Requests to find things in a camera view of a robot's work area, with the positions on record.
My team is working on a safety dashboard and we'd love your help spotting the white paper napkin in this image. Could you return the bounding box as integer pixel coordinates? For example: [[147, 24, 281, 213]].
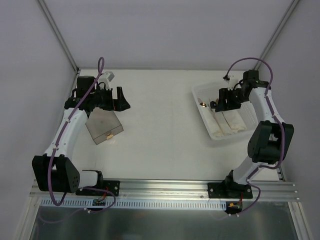
[[222, 110, 247, 133]]

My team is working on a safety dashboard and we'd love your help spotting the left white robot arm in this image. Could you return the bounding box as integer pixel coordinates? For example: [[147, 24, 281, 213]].
[[31, 72, 131, 195]]

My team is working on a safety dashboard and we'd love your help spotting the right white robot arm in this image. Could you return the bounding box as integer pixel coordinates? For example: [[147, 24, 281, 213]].
[[208, 70, 294, 199]]

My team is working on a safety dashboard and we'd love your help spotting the rolled napkin bundle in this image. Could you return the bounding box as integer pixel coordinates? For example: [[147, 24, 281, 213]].
[[197, 98, 223, 138], [210, 101, 234, 136]]

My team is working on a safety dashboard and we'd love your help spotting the white plastic basket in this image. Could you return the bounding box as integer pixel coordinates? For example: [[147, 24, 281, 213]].
[[191, 81, 258, 144]]

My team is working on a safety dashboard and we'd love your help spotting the smoky transparent plastic box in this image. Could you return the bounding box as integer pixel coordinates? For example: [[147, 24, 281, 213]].
[[85, 108, 124, 145]]

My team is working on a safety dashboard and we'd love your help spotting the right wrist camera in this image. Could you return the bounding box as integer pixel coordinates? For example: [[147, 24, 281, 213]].
[[223, 75, 239, 91]]

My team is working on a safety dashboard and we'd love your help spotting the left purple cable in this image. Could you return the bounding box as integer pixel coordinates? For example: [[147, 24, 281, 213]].
[[47, 56, 117, 213]]

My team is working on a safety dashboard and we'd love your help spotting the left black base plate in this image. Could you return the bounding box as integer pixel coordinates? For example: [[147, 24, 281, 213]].
[[75, 178, 120, 197]]

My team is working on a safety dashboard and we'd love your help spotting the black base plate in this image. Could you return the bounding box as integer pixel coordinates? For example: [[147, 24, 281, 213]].
[[75, 178, 120, 197], [207, 181, 253, 199]]

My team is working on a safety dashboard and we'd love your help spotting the aluminium mounting rail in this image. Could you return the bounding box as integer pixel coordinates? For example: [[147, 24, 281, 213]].
[[29, 176, 300, 202]]

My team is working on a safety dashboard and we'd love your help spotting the left aluminium frame post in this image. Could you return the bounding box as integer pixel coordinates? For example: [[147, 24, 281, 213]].
[[36, 0, 79, 73]]

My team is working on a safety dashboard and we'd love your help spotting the aluminium frame post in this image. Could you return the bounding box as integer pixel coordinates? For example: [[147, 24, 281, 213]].
[[257, 0, 301, 61], [36, 0, 79, 73]]

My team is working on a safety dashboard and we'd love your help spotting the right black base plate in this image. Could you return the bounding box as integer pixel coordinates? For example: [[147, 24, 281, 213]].
[[207, 181, 253, 199]]

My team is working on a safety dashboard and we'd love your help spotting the white slotted cable duct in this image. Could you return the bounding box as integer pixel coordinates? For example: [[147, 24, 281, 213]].
[[39, 198, 227, 210]]

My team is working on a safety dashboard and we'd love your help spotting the right aluminium frame post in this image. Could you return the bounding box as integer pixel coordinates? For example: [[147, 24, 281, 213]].
[[257, 0, 301, 61]]

